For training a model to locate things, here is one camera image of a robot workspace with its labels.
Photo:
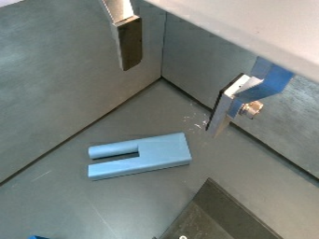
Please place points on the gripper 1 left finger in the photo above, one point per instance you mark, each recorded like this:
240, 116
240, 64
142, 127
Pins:
126, 27

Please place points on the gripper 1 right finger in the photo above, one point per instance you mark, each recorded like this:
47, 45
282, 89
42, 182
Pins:
238, 98

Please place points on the light blue square-circle object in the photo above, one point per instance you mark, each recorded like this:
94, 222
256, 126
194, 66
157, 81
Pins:
159, 152

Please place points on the blue shape sorter block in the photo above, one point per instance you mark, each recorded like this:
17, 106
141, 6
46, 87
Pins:
38, 237

